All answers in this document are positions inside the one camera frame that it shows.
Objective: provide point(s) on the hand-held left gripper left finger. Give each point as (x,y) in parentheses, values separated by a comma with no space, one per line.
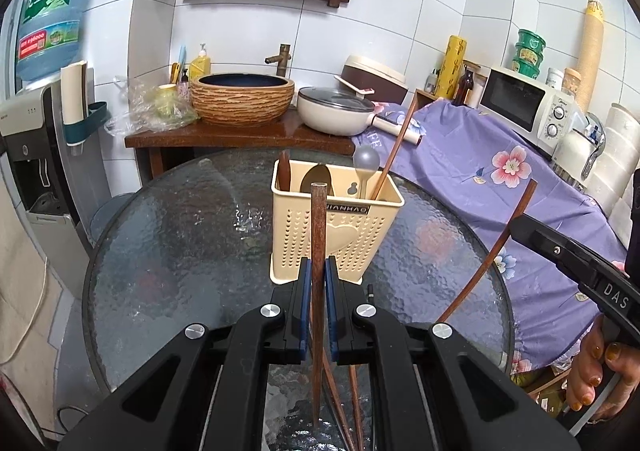
(305,311)

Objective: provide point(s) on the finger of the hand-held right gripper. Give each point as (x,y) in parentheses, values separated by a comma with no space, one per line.
(545,246)

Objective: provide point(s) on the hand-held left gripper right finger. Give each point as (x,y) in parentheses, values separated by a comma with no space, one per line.
(331,311)

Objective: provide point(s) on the brown wooden chopstick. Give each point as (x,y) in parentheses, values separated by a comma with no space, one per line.
(480,271)
(395,146)
(318,231)

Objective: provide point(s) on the cream plastic utensil holder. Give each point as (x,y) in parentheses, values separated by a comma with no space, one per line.
(350,241)

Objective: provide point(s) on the grey plastic spoon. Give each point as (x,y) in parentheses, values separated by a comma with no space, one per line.
(367,158)

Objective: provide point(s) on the person's right hand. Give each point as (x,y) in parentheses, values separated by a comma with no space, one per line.
(587,371)

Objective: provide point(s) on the white electric kettle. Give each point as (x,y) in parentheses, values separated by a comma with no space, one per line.
(575,151)

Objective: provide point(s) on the purple floral cloth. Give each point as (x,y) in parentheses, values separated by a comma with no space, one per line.
(450,156)

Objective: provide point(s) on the round glass table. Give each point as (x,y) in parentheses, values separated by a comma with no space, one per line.
(175,241)

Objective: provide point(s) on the white microwave oven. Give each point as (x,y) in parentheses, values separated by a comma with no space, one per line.
(510,101)

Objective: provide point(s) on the small white lidded jar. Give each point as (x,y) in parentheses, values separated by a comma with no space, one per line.
(554,78)

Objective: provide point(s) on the glass jar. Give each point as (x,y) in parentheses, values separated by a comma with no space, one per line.
(481,88)

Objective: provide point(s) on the brown glass bottle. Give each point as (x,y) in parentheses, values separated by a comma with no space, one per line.
(464,88)

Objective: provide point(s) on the white frying pan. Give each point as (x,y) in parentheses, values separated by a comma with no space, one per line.
(325,123)

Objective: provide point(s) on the small wooden box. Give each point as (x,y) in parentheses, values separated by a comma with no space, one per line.
(422,100)

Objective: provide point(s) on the wooden washstand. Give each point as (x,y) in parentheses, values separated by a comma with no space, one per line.
(225,136)

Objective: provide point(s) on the tall beige paper cup stack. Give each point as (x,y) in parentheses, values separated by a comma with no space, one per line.
(590,56)

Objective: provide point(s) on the small clear bottle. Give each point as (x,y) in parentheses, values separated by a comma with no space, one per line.
(431,83)

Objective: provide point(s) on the yellow plastic wrap roll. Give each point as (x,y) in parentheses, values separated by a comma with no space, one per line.
(450,66)

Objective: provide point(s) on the glass pan lid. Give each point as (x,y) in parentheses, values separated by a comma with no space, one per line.
(330,98)

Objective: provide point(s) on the brown ribbed wash basin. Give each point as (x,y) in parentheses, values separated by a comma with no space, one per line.
(240,103)

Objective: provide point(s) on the white rice paddle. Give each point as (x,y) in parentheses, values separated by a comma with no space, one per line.
(350,85)

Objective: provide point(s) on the brown white rice cooker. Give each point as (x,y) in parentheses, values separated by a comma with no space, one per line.
(370,76)

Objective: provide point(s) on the bronze faucet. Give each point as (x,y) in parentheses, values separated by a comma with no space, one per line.
(282,61)

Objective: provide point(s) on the yellow green cup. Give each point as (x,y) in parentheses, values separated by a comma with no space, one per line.
(166,101)

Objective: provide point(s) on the small dark pump bottle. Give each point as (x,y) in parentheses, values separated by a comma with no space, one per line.
(184,86)

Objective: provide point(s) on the clear plastic bag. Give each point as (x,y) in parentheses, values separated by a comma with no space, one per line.
(135,111)

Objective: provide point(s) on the yellow soap pump bottle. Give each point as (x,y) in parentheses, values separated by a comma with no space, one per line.
(200,68)

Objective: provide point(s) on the beige cloth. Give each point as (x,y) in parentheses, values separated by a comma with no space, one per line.
(25,291)

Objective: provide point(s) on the teal cup holder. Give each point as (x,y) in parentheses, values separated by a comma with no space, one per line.
(92,123)

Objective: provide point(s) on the white paper cup stack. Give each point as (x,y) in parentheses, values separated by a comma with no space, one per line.
(72,91)

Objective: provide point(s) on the grey water dispenser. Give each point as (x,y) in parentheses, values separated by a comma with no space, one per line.
(30,116)

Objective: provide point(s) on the blue water jug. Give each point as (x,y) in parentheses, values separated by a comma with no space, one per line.
(50,21)

